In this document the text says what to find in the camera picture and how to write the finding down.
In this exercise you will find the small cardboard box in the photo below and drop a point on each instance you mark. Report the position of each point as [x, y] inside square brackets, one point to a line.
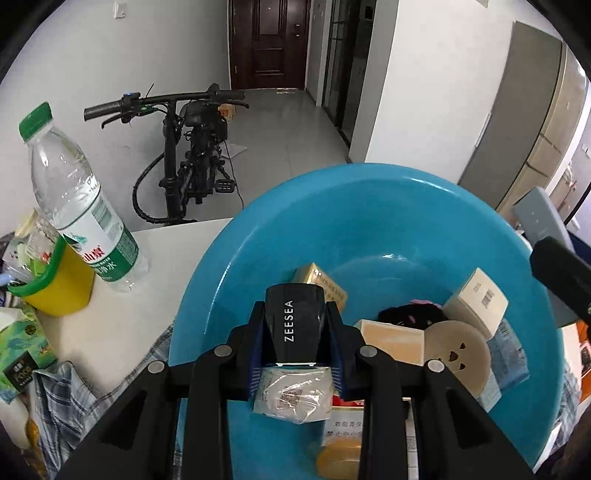
[227, 111]

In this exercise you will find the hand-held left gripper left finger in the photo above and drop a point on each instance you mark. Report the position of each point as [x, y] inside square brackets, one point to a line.
[256, 364]

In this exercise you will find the grey chair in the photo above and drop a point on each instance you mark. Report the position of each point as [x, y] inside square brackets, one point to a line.
[540, 217]

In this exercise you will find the white box with red print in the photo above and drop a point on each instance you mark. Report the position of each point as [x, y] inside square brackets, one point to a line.
[346, 422]

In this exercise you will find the black bicycle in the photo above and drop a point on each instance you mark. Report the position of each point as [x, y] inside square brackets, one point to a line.
[194, 138]

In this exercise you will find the green tissue pack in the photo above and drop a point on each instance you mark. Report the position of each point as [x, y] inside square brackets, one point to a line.
[23, 346]

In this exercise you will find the black cosmetic box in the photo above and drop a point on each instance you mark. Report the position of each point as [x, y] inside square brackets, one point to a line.
[295, 323]

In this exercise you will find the clear water bottle green cap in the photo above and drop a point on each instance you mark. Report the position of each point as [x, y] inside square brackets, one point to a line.
[87, 207]

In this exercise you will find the black framed glass door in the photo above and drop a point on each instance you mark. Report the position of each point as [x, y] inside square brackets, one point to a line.
[344, 60]

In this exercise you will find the cream box with barcode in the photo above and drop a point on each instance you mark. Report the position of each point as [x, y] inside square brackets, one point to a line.
[478, 300]

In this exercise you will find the yellow bin with green rim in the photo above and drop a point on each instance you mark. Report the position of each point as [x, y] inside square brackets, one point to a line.
[60, 286]

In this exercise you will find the blue plaid shirt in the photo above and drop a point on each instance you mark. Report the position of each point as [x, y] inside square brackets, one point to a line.
[69, 406]

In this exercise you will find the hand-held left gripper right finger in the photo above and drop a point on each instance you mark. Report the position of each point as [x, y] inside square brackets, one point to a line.
[339, 369]

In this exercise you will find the light blue packet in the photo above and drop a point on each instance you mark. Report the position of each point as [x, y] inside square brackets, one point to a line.
[508, 360]

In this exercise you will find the orange beige box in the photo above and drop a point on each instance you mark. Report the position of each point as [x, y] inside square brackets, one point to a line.
[397, 341]

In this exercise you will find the dark brown door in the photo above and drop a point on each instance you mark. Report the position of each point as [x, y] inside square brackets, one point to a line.
[270, 41]

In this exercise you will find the blue plastic basin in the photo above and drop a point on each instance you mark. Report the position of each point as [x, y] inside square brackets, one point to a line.
[369, 221]

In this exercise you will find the gold box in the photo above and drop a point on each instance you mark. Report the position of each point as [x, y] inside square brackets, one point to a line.
[323, 279]

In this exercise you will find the white light switch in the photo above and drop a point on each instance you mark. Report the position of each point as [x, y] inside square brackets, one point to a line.
[120, 11]

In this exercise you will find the grey beige refrigerator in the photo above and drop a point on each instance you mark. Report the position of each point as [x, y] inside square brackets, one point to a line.
[521, 115]

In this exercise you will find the clear sachet packet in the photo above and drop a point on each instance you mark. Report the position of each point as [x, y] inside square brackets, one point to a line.
[291, 397]

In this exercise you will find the orange sponge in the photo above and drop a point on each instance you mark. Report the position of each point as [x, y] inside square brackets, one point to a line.
[337, 461]

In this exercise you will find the crumpled plastic packaging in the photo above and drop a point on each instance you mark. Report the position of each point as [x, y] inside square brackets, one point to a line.
[32, 240]

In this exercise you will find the round brown powder puff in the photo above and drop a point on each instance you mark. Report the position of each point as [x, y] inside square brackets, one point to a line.
[461, 350]

